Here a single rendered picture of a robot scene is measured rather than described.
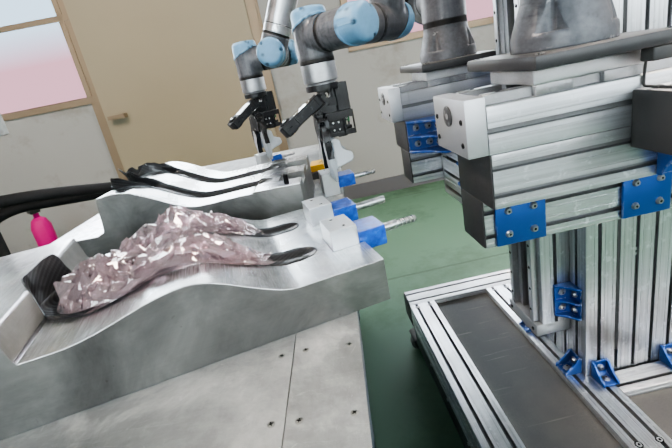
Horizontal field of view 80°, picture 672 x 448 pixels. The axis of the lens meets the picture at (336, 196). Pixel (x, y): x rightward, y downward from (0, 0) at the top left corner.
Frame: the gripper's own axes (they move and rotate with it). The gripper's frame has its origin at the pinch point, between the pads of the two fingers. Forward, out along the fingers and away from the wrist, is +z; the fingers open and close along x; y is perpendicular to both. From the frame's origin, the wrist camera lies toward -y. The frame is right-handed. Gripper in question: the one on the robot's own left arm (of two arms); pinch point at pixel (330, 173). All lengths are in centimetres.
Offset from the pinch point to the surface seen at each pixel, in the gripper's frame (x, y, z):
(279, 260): -40.3, -14.3, -0.5
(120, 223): -12.3, -42.1, -3.2
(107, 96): 240, -117, -35
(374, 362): 35, 7, 85
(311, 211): -32.0, -8.2, -3.2
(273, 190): -17.6, -13.2, -4.0
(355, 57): 227, 68, -27
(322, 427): -63, -13, 5
